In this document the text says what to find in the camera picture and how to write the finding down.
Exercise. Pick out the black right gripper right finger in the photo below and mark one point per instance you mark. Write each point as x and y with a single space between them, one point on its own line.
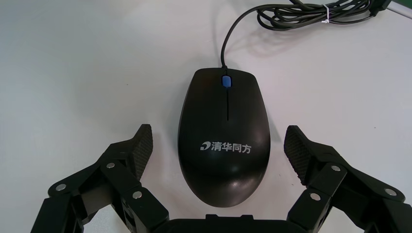
341 196

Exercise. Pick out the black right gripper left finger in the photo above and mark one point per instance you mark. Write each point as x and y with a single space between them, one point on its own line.
109 193

